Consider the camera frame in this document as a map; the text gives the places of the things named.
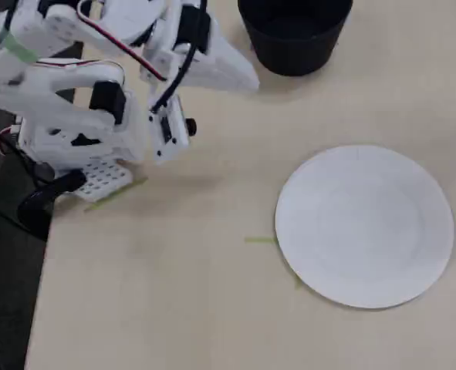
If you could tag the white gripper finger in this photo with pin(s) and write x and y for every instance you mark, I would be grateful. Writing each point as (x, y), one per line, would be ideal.
(227, 69)

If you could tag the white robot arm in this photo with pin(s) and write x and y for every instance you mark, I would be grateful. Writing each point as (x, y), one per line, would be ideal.
(58, 81)

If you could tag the black round bin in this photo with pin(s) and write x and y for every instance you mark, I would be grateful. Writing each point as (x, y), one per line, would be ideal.
(293, 50)

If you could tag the green tape strip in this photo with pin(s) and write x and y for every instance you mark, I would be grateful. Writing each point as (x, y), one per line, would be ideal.
(112, 196)
(260, 240)

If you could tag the green tape band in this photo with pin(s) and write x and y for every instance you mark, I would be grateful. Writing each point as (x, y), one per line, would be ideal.
(19, 48)

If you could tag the white paper plate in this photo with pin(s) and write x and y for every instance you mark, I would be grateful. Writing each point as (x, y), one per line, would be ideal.
(366, 227)

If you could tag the black table clamp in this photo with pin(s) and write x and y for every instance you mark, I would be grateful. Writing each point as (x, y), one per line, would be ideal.
(38, 204)

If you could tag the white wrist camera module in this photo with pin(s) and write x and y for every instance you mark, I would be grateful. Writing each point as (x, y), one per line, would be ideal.
(169, 131)

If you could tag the white perforated base plate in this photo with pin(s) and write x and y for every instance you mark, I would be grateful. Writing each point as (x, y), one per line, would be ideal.
(104, 177)

